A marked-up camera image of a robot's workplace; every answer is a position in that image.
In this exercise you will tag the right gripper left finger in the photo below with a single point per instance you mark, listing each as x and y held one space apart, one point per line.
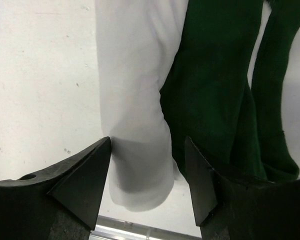
60 202

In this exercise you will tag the aluminium rail frame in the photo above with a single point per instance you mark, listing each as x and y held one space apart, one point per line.
114 229

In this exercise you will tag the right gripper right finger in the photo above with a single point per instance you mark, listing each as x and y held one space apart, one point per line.
231 205

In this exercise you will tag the white green raglan t-shirt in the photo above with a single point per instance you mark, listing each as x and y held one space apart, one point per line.
209 70

